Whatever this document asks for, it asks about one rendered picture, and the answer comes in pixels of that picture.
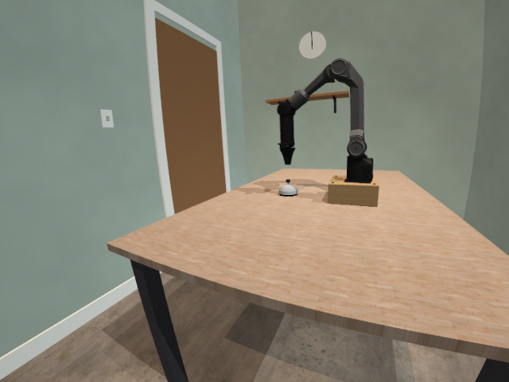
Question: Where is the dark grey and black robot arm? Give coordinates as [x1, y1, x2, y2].
[277, 58, 373, 184]

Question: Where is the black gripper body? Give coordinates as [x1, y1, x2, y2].
[278, 132, 295, 148]

